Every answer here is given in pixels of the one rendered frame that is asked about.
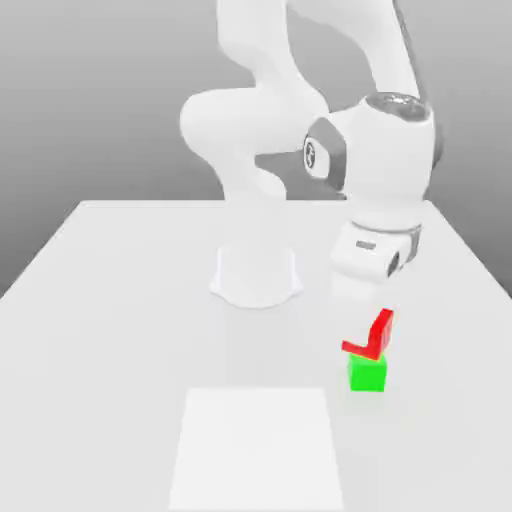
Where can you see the small red cube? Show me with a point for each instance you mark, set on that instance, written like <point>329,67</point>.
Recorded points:
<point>380,335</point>

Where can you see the small green cube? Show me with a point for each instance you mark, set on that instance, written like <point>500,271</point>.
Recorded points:
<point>367,376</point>

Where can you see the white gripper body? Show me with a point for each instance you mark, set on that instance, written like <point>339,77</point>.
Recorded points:
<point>354,304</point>

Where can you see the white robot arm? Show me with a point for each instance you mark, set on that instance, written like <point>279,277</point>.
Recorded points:
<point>248,120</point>

